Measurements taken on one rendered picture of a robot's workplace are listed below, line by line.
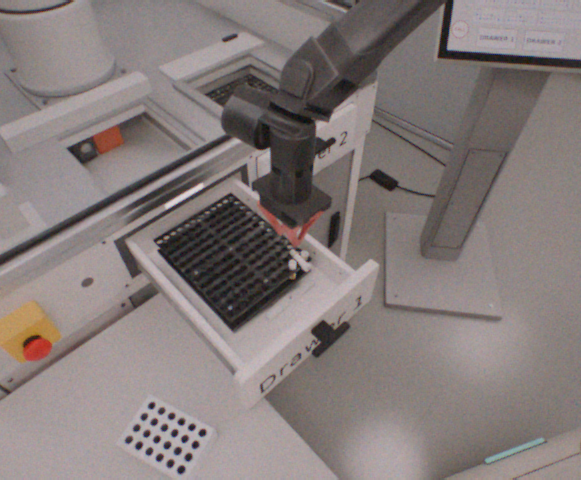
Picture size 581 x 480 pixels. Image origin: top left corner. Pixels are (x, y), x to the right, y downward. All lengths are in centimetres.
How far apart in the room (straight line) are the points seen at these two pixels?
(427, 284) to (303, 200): 129
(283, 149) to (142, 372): 48
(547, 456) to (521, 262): 95
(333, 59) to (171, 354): 57
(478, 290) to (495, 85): 84
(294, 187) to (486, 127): 99
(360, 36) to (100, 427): 69
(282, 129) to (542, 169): 220
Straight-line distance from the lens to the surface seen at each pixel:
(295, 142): 51
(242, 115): 56
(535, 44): 127
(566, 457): 143
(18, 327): 76
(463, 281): 188
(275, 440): 74
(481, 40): 123
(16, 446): 86
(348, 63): 50
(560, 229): 233
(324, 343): 63
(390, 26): 50
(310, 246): 77
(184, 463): 71
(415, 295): 178
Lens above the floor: 148
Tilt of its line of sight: 51 degrees down
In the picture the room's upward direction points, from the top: straight up
